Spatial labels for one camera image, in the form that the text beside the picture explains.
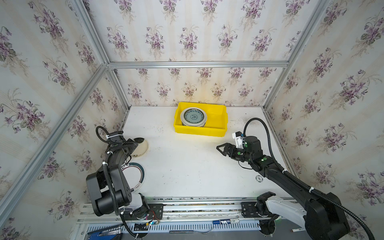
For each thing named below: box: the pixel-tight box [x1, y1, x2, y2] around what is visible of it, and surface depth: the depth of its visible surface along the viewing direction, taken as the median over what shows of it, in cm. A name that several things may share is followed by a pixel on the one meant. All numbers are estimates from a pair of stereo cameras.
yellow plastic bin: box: [174, 102, 228, 137], surface depth 107 cm
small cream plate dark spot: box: [130, 137, 148, 157], surface depth 97 cm
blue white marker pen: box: [212, 219, 240, 224], surface depth 71 cm
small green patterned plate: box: [180, 107, 207, 127], surface depth 110 cm
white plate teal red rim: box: [121, 162, 145, 193], surface depth 87 cm
